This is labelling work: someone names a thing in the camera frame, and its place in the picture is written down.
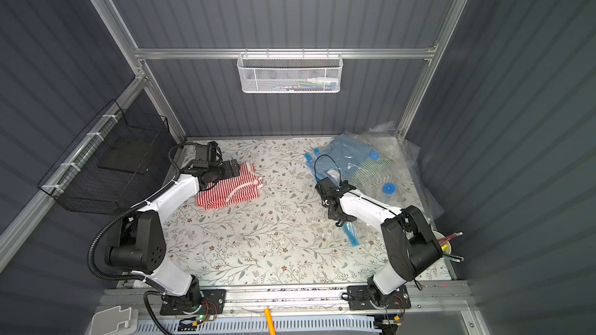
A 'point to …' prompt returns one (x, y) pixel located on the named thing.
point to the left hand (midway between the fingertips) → (232, 168)
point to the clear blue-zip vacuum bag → (395, 182)
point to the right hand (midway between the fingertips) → (346, 214)
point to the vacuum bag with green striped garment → (389, 156)
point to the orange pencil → (269, 321)
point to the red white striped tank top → (231, 189)
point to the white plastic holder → (114, 321)
